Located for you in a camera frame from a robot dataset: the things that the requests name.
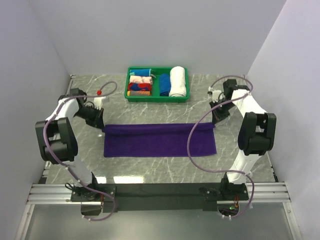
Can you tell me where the green plastic tray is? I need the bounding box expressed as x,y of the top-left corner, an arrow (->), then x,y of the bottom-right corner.
124,66 -> 190,103

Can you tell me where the aluminium front rail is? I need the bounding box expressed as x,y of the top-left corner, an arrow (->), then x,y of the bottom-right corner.
26,182 -> 291,205

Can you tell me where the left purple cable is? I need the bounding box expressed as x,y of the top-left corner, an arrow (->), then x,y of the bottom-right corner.
42,81 -> 118,223

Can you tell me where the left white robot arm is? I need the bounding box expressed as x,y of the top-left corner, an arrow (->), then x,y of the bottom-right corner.
35,88 -> 106,201

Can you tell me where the white rolled towel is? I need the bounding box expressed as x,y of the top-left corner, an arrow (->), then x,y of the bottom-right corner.
169,66 -> 187,97

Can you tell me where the teal blue rolled towel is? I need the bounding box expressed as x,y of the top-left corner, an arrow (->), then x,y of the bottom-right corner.
129,68 -> 153,77

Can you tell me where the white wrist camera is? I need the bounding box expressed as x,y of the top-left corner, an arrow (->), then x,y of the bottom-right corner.
93,96 -> 109,109
208,87 -> 224,103

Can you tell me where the aluminium side rail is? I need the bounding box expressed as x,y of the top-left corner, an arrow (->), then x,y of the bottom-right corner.
251,151 -> 279,183
39,74 -> 76,184

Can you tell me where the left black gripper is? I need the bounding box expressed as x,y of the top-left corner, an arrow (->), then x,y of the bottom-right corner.
74,105 -> 105,130

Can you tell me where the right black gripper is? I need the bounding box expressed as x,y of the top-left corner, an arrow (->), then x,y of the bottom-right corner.
209,99 -> 235,125

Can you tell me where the left aluminium side rail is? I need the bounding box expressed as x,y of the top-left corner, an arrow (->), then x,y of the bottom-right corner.
39,74 -> 76,184

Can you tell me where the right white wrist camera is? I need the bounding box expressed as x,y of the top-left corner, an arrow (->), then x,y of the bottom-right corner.
208,87 -> 224,103

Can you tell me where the black base bar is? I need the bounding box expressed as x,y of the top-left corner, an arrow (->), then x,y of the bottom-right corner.
64,182 -> 249,216

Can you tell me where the orange grey rolled towel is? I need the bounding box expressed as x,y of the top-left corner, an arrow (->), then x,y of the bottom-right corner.
127,90 -> 151,97

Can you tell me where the pink rolled towel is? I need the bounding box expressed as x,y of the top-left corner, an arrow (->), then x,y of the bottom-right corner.
129,75 -> 153,85

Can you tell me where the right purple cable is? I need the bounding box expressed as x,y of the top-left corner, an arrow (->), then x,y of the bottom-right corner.
186,74 -> 256,219

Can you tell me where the right aluminium side rail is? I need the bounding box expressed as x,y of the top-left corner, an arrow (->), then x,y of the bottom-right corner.
251,151 -> 279,183

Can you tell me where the purple towel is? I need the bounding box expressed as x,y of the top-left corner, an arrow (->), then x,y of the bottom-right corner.
103,122 -> 217,158

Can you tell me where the purple cable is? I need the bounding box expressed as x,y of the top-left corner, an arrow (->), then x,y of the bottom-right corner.
42,81 -> 118,223
186,74 -> 256,219

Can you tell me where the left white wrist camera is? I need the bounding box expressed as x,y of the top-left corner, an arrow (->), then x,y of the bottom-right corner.
93,96 -> 109,109

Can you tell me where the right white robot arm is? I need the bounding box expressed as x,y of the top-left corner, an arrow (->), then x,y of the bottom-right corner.
208,78 -> 277,200

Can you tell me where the red blue rolled towel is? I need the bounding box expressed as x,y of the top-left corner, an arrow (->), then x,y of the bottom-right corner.
127,82 -> 152,92

